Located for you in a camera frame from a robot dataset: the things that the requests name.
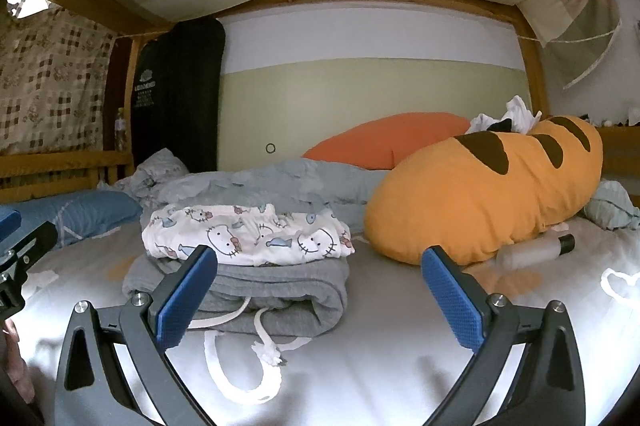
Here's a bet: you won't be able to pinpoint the blue pillow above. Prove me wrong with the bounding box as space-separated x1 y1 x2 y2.
0 192 143 249

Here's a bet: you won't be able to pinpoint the beige patchwork floral curtain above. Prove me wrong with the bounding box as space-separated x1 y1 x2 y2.
0 3 121 157

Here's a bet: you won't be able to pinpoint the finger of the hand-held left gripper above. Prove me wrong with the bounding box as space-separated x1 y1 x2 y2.
0 208 59 277
0 273 27 322

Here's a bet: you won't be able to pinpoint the orange bread-shaped pillow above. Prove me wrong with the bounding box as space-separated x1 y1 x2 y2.
363 116 604 267

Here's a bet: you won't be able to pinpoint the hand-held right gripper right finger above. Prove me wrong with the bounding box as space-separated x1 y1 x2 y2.
421 246 587 426

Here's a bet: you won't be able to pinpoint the white crumpled cloth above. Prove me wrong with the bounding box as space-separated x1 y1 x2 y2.
467 94 543 137

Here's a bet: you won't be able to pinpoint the black hanging garment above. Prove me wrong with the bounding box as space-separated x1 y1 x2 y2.
131 18 227 179

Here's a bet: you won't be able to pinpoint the clear plastic bottle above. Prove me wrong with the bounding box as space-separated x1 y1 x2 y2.
114 107 127 151

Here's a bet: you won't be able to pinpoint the grey printed bed sheet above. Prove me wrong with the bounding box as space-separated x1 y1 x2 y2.
10 216 640 426

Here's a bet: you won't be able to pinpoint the white net curtain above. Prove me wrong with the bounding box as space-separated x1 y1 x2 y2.
520 0 640 127

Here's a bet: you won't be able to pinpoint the white cat print pants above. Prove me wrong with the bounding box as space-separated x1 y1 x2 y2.
141 203 356 267

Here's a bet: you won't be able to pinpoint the grey-green crumpled cloth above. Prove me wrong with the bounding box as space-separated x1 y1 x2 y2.
582 180 640 231

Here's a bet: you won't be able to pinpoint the wooden bed frame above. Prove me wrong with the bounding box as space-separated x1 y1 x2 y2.
0 0 640 207

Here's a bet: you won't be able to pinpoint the grey-blue quilt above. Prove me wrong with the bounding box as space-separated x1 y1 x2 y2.
97 149 401 237

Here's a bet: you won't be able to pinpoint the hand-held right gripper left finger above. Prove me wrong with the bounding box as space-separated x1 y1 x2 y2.
54 245 219 426

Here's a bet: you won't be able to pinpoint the grey drawstring pants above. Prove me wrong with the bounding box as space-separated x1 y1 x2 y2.
122 253 349 404

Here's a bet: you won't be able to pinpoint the white bottle with black cap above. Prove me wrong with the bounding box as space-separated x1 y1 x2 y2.
496 232 577 271

